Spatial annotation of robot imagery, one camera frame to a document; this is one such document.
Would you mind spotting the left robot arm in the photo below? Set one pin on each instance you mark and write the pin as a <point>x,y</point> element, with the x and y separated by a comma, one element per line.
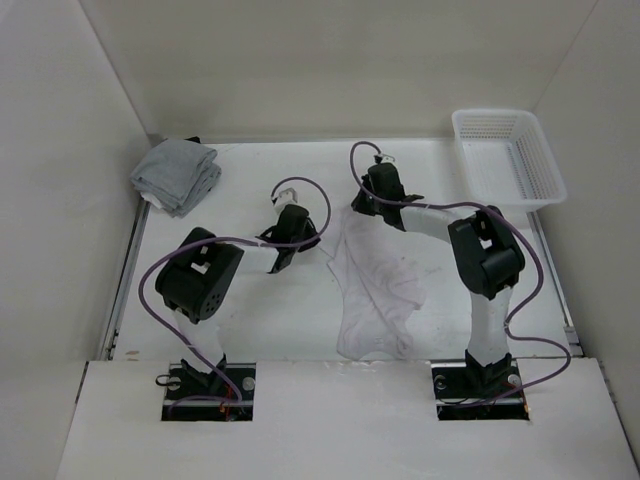
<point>195,279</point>

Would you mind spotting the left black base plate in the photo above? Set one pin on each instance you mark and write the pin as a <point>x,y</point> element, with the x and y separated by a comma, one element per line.
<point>191,395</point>

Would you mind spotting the folded grey tank tops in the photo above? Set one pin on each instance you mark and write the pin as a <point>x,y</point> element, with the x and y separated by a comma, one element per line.
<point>176,175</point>

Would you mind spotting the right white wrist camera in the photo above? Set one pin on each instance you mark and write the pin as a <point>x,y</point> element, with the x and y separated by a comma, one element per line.
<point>384,158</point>

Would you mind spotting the white plastic basket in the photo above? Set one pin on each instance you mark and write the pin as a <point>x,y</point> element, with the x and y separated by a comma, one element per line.
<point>505,159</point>

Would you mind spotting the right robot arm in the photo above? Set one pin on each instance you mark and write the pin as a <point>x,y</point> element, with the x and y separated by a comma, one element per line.
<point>487,257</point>

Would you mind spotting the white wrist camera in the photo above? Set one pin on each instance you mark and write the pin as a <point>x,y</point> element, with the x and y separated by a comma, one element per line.
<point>283,198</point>
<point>384,158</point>

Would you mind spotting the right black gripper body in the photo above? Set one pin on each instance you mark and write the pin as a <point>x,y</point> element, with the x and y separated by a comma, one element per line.
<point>382,204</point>

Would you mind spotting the white tank top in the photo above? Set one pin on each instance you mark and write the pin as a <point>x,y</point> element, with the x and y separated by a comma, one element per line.
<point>380,288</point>

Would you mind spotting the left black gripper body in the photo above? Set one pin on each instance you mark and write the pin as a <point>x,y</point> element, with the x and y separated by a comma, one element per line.
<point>297,238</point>

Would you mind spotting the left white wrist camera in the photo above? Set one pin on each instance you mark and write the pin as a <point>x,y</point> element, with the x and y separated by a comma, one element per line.
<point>283,198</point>

